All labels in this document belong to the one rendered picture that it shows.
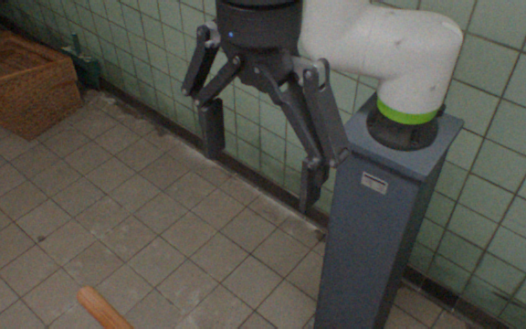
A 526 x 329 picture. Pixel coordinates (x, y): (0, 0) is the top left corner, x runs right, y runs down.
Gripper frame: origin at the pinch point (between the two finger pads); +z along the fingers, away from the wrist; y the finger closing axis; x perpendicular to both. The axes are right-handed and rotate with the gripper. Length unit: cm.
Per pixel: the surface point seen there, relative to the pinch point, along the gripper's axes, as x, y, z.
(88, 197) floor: -52, 153, 141
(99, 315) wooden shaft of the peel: 15.0, 19.1, 29.8
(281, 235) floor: -94, 62, 142
